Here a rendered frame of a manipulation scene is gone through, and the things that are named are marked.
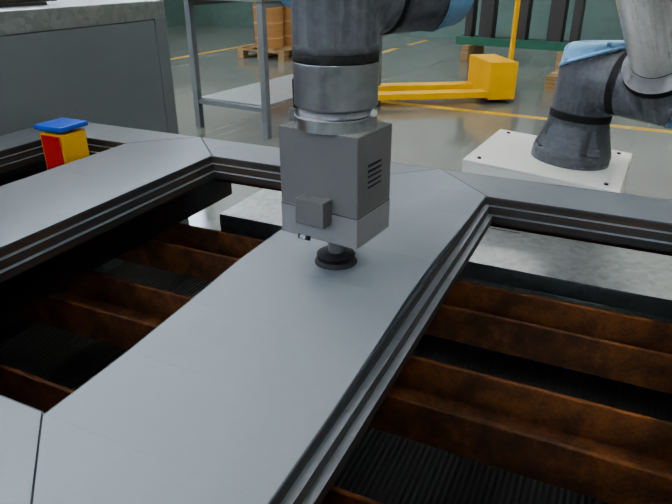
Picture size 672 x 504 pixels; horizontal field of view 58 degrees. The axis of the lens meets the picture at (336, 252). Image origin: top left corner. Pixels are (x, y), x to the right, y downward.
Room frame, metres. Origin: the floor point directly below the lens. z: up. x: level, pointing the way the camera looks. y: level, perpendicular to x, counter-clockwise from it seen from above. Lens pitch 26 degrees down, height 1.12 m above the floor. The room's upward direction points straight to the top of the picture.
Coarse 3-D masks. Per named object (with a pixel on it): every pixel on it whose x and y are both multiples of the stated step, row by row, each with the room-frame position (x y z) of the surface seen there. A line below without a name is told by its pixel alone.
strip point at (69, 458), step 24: (48, 432) 0.31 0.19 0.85; (72, 432) 0.31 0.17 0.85; (48, 456) 0.29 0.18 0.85; (72, 456) 0.29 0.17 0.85; (96, 456) 0.29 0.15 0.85; (120, 456) 0.29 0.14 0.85; (144, 456) 0.29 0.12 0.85; (48, 480) 0.27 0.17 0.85; (72, 480) 0.27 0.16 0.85; (96, 480) 0.27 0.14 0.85; (120, 480) 0.27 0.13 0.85; (144, 480) 0.27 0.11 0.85; (168, 480) 0.27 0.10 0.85; (192, 480) 0.27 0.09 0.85
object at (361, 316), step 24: (240, 264) 0.53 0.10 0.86; (216, 288) 0.49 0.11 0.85; (240, 288) 0.49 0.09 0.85; (264, 288) 0.49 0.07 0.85; (288, 288) 0.49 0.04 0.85; (312, 288) 0.49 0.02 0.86; (336, 288) 0.49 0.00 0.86; (360, 288) 0.48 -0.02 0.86; (240, 312) 0.45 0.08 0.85; (264, 312) 0.45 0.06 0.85; (288, 312) 0.45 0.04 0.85; (312, 312) 0.45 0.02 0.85; (336, 312) 0.45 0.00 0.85; (360, 312) 0.45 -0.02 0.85; (384, 312) 0.44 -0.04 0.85; (336, 336) 0.41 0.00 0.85; (360, 336) 0.41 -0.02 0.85
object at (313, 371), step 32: (192, 320) 0.44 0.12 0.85; (224, 320) 0.44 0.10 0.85; (256, 320) 0.44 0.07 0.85; (160, 352) 0.40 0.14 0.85; (192, 352) 0.39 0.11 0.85; (224, 352) 0.39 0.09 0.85; (256, 352) 0.39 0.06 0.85; (288, 352) 0.39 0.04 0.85; (320, 352) 0.39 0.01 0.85; (352, 352) 0.39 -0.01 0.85; (256, 384) 0.36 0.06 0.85; (288, 384) 0.35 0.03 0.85; (320, 384) 0.35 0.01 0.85
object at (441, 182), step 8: (392, 176) 0.84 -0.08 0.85; (400, 176) 0.84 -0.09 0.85; (408, 176) 0.84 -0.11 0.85; (416, 176) 0.84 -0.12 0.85; (424, 176) 0.84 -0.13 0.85; (432, 176) 0.84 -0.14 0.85; (440, 176) 0.84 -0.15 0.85; (448, 176) 0.84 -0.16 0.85; (408, 184) 0.81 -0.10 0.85; (416, 184) 0.81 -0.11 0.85; (424, 184) 0.81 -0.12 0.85; (432, 184) 0.81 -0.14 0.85; (440, 184) 0.81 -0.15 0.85; (448, 184) 0.81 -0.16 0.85; (456, 184) 0.81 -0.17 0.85; (464, 184) 0.81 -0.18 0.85; (464, 192) 0.77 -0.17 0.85; (472, 192) 0.77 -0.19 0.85; (480, 192) 0.77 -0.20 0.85
